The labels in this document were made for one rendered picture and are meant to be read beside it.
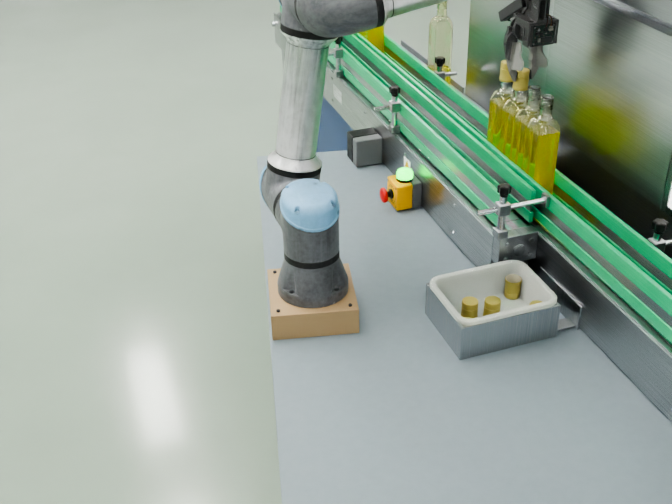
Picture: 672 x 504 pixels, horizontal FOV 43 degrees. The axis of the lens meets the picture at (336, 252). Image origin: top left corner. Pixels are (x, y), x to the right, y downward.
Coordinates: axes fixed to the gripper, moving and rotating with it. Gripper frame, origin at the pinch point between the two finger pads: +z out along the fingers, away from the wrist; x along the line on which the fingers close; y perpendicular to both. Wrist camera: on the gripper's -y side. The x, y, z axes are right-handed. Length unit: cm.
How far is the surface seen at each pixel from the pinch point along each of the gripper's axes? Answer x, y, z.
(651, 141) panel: 11.8, 32.3, 4.9
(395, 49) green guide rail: 3, -81, 21
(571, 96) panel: 11.8, 3.1, 6.2
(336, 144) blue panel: -14, -92, 55
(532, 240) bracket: -8.0, 24.2, 28.5
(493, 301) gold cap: -23, 35, 34
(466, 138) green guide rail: -6.6, -11.9, 20.0
